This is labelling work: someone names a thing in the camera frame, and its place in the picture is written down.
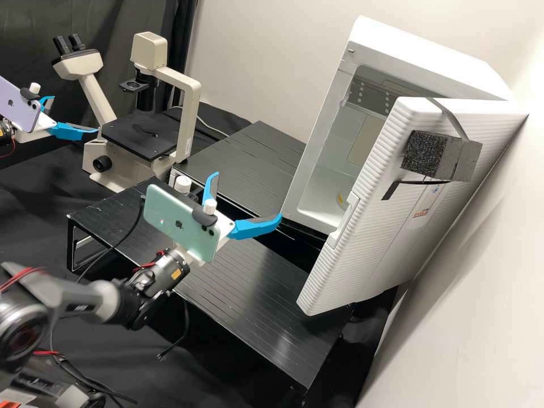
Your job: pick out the right wrist camera phone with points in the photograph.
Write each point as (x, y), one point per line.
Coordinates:
(178, 221)

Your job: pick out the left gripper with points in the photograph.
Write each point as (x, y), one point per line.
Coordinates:
(40, 125)

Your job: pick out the incubator door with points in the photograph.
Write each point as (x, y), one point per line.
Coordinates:
(361, 238)

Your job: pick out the white incubator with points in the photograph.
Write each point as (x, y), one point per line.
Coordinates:
(382, 46)

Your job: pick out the left wrist camera phone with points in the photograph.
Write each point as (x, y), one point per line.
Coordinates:
(17, 106)

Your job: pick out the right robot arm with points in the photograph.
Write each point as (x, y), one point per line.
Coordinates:
(85, 297)

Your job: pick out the cream microscope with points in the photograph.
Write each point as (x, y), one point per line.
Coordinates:
(127, 140)

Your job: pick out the wrist camera phone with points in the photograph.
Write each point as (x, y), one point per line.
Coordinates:
(178, 221)
(17, 106)

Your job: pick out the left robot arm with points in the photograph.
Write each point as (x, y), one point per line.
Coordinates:
(6, 140)

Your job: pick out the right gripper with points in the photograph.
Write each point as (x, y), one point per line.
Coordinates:
(226, 229)

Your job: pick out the petri dish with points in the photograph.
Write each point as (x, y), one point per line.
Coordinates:
(340, 199)

